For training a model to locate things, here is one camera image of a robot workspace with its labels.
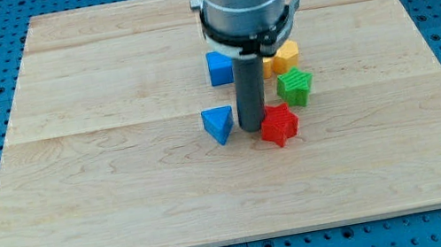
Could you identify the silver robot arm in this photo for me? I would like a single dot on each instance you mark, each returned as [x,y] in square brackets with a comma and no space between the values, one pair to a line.
[247,31]

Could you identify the blue cube block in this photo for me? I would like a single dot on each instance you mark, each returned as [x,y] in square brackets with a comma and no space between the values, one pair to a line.
[219,68]

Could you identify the blue triangle block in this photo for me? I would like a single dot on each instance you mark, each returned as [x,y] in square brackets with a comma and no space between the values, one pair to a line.
[218,123]

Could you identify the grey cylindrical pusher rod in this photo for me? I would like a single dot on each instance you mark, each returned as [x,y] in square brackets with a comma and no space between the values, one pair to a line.
[248,78]

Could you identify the green star block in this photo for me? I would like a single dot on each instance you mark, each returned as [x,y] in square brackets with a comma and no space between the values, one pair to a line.
[294,87]

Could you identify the yellow block behind rod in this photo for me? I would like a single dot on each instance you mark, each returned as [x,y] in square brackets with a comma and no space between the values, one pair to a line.
[267,67]

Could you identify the yellow hexagon block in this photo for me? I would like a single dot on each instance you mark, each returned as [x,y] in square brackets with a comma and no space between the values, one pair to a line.
[286,57]

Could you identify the red star block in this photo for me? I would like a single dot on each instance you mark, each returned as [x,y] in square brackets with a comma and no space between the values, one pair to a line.
[279,124]

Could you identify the wooden board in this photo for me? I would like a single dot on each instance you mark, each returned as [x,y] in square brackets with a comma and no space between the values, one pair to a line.
[105,145]

